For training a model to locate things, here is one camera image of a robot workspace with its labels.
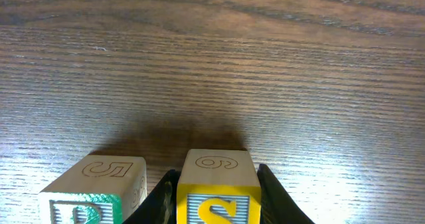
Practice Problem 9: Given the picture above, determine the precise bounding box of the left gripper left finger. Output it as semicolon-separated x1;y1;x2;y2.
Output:
123;169;181;224

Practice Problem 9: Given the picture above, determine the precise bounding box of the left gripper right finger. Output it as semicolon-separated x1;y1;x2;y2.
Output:
257;164;314;224

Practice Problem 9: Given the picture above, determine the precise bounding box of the green R block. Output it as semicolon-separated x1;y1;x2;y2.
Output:
38;155;147;224

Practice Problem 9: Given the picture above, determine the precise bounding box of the yellow S block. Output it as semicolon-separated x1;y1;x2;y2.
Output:
176;149;262;224

